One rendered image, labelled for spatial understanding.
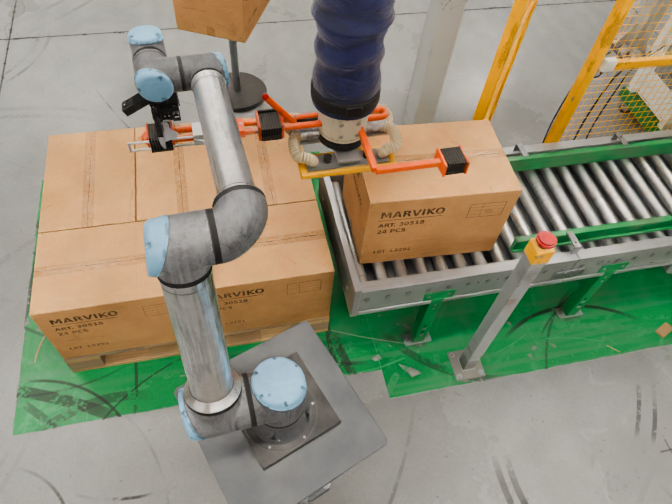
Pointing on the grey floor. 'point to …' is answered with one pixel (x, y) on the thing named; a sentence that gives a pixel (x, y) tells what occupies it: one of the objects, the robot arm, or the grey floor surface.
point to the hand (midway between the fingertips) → (162, 136)
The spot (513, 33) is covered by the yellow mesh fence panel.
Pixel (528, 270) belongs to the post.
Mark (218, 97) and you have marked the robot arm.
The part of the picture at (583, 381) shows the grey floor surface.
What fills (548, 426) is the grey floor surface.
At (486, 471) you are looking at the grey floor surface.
